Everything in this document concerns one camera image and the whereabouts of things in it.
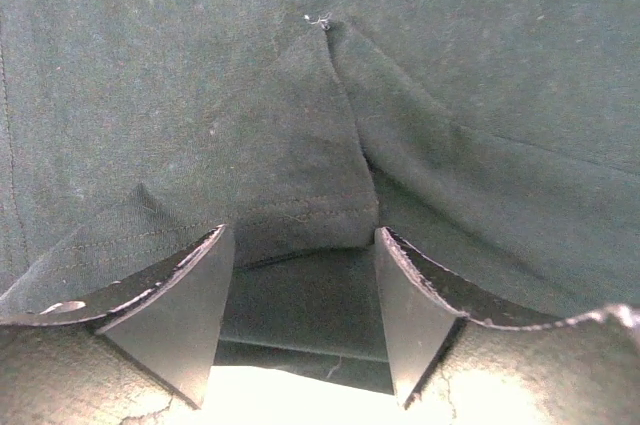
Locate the black t-shirt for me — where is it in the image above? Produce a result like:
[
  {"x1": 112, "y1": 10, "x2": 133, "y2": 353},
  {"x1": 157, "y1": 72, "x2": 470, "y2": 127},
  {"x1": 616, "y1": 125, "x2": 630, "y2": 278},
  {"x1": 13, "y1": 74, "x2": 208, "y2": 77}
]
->
[{"x1": 1, "y1": 0, "x2": 639, "y2": 393}]

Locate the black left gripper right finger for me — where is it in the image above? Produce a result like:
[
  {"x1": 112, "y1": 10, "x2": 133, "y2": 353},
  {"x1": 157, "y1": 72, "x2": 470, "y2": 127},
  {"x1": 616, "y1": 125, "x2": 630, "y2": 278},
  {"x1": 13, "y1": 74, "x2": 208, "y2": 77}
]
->
[{"x1": 374, "y1": 227, "x2": 639, "y2": 408}]

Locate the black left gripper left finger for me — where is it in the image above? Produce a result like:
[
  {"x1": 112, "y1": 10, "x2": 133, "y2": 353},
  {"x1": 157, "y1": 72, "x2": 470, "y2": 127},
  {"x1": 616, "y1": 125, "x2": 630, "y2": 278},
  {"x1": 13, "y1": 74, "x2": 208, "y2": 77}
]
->
[{"x1": 1, "y1": 225, "x2": 235, "y2": 408}]

